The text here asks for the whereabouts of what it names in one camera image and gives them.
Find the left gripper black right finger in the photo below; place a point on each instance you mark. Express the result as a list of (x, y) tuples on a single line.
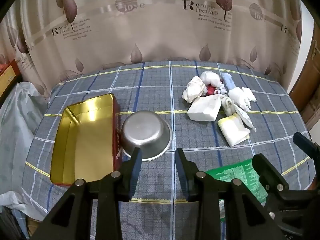
[(245, 217)]

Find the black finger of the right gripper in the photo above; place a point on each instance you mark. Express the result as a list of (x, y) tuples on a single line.
[(269, 177), (307, 146)]

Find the yellow edged white cloth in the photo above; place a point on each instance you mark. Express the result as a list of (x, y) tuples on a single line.
[(233, 129)]

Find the white embroidered hotel towel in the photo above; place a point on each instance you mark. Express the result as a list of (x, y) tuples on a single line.
[(242, 97)]

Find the white sponge block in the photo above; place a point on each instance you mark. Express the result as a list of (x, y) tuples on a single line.
[(205, 108)]

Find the light blue fluffy towel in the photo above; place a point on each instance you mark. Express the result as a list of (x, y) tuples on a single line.
[(228, 81)]

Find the white shiny plastic bundle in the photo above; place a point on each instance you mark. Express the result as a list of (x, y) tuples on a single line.
[(211, 78)]

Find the cream satin cloth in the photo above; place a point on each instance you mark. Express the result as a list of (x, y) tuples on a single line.
[(194, 89)]

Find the red white satin cap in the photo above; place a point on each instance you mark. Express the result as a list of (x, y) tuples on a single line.
[(211, 90)]

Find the green tissue pack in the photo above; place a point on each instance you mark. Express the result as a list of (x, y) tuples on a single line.
[(246, 173)]

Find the wooden door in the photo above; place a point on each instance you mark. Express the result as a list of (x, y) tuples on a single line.
[(305, 93)]

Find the stainless steel bowl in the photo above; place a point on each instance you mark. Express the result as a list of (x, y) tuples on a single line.
[(149, 132)]

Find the grey plaid tablecloth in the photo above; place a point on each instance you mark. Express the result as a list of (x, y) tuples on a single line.
[(158, 209)]

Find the white green plastic cover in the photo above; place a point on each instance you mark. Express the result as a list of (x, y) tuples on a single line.
[(21, 114)]

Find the red yellow cardboard box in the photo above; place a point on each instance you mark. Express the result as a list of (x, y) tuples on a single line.
[(10, 75)]

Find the beige leaf print curtain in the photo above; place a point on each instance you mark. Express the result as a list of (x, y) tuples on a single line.
[(53, 40)]

